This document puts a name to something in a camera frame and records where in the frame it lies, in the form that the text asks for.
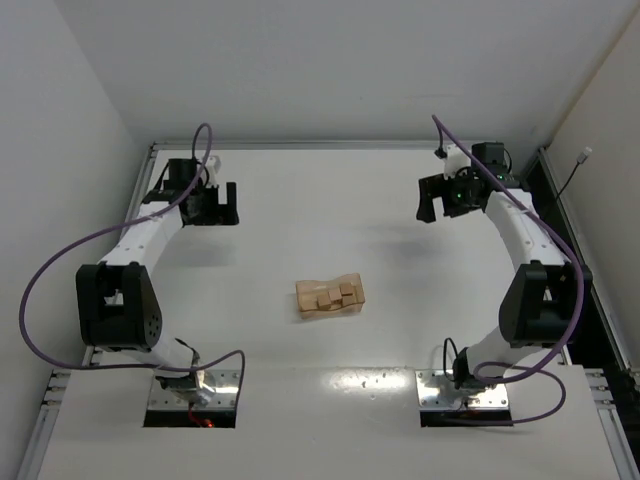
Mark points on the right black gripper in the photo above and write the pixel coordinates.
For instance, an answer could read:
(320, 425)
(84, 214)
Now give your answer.
(437, 185)

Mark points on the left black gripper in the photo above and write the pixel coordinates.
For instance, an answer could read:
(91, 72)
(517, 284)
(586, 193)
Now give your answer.
(215, 216)

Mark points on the wooden cube block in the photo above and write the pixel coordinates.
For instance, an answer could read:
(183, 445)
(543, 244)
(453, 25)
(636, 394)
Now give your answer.
(346, 289)

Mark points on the transparent amber plastic bin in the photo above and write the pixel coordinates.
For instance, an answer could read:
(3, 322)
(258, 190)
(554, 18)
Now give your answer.
(308, 290)

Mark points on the wooden cube with square mark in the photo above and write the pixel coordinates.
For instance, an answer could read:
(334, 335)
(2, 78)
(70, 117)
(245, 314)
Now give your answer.
(324, 302)

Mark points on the plain wooden cube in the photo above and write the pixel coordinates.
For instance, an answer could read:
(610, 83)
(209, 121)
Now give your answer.
(335, 295)

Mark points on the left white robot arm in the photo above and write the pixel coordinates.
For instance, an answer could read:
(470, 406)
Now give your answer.
(118, 307)

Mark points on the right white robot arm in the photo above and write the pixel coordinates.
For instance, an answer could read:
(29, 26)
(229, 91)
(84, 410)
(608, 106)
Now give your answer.
(547, 286)

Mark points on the wooden cube with lines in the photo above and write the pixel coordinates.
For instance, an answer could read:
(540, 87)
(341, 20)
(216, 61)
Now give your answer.
(349, 300)

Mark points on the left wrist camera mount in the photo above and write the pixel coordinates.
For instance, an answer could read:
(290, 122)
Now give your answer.
(212, 167)

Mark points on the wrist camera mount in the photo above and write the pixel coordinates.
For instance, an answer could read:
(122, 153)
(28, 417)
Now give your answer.
(212, 167)
(454, 160)

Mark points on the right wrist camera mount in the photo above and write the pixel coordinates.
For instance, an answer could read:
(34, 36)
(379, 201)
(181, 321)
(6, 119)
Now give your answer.
(454, 160)

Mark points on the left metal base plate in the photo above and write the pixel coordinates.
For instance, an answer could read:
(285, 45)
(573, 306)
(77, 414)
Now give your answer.
(212, 390)

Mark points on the metal base plate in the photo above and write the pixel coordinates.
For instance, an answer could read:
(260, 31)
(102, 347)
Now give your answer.
(212, 390)
(437, 394)

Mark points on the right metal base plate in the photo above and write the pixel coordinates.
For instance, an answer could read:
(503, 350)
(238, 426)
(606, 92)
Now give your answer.
(437, 394)

